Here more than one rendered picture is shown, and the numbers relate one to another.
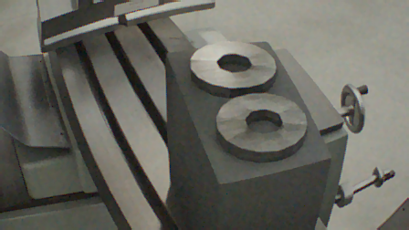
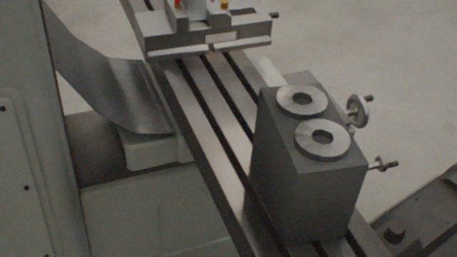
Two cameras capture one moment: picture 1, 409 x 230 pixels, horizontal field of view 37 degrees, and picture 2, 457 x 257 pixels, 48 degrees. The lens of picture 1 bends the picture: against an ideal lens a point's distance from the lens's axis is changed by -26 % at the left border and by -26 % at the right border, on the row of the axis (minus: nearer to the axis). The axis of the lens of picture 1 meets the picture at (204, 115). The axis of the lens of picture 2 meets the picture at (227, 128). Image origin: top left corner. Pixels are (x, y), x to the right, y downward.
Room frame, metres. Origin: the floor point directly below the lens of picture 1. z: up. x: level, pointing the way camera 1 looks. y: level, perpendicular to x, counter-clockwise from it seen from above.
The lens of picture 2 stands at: (-0.02, 0.11, 1.66)
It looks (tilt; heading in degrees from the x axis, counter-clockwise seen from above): 42 degrees down; 358
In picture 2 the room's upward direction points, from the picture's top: 5 degrees clockwise
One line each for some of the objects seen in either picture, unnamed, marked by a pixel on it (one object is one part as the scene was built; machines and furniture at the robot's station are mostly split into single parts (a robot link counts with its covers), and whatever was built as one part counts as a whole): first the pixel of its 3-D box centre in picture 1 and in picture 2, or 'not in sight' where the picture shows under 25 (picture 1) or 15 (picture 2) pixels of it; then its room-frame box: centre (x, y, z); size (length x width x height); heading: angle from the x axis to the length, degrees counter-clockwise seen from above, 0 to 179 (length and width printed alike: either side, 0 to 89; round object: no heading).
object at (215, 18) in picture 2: not in sight; (213, 8); (1.19, 0.14, 1.00); 0.12 x 0.06 x 0.04; 21
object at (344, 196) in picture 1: (367, 182); (370, 166); (1.15, -0.39, 0.49); 0.22 x 0.06 x 0.06; 113
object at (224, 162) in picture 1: (245, 168); (303, 158); (0.64, -0.04, 1.01); 0.22 x 0.12 x 0.20; 14
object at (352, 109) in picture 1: (342, 112); (348, 113); (1.27, -0.31, 0.61); 0.16 x 0.12 x 0.12; 113
